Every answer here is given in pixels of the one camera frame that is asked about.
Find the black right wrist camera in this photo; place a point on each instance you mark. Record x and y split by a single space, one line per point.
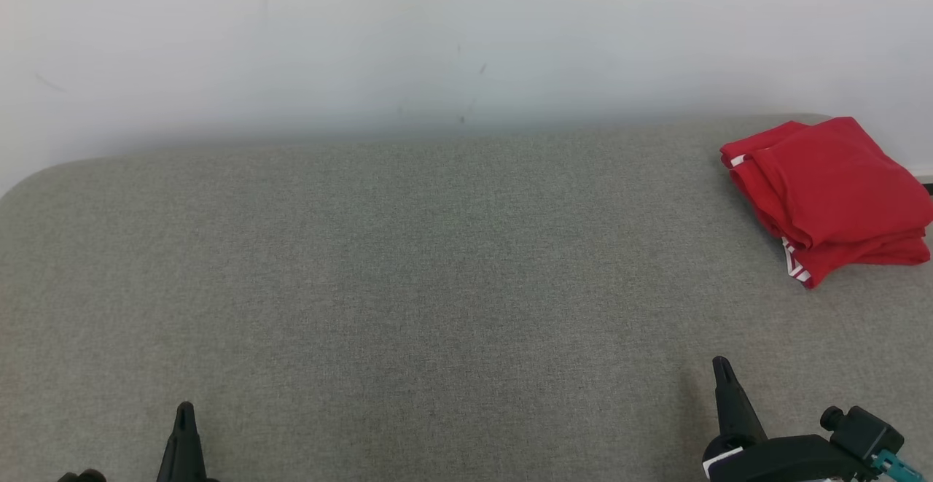
867 434

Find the red shorts with white stripes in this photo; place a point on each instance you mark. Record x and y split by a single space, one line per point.
838 259

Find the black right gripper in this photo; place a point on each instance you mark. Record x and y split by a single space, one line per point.
787 460

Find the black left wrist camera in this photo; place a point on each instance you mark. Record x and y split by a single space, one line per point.
80 476

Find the red jersey with white sleeves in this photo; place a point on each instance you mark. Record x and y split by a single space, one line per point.
838 176

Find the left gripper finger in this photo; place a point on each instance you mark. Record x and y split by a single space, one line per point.
184 453

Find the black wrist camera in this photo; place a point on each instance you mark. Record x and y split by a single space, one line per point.
80 476
867 434

